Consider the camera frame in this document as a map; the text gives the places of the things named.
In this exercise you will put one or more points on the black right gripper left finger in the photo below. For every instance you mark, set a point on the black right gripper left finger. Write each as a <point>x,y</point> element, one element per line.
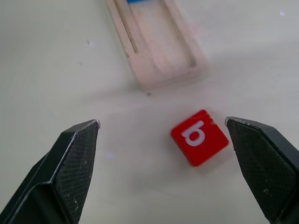
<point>70,168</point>

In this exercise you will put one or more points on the red letter b block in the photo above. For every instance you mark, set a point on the red letter b block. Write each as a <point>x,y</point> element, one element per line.
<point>208,152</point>

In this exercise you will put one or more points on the wooden letter tray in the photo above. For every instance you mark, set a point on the wooden letter tray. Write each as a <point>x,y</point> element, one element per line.
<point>161,46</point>

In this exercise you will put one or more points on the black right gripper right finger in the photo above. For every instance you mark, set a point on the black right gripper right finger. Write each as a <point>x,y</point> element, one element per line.
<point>261,163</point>

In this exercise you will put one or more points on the blue letter o block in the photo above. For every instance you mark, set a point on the blue letter o block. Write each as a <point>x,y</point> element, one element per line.
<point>135,1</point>

